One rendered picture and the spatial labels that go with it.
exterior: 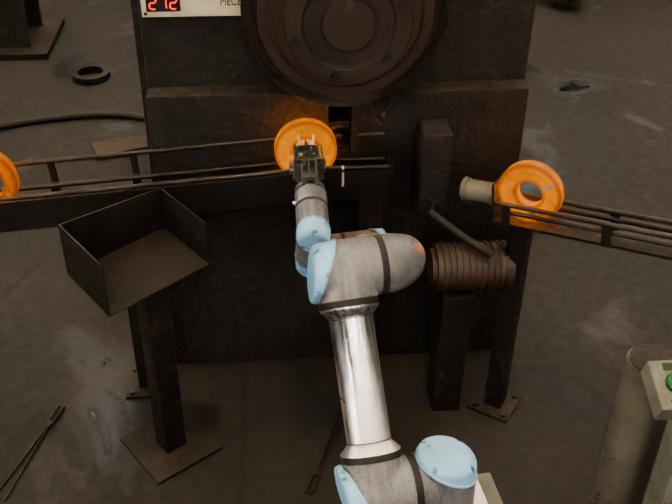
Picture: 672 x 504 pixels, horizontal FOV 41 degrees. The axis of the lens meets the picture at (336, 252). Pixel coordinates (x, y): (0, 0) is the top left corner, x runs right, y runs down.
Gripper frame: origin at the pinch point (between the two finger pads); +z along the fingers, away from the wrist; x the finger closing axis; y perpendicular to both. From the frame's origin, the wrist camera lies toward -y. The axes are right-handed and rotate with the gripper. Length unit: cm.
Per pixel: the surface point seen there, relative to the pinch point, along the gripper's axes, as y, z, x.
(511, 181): 0, -17, -49
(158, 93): 8.8, 9.8, 35.8
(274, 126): 0.5, 5.6, 7.6
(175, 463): -64, -53, 37
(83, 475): -64, -55, 61
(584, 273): -86, 21, -97
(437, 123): 2.8, 2.0, -33.3
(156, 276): -8, -35, 36
